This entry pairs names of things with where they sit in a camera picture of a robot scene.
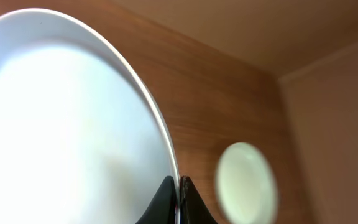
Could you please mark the light blue plate back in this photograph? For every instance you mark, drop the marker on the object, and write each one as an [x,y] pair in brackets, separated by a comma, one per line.
[82,139]

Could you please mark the light blue plate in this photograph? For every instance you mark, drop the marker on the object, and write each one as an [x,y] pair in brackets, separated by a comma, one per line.
[82,139]
[245,185]

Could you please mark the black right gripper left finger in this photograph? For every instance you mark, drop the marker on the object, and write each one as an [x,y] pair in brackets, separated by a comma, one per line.
[162,208]

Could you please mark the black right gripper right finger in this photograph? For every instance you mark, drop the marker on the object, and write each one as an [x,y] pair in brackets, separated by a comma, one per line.
[192,208]

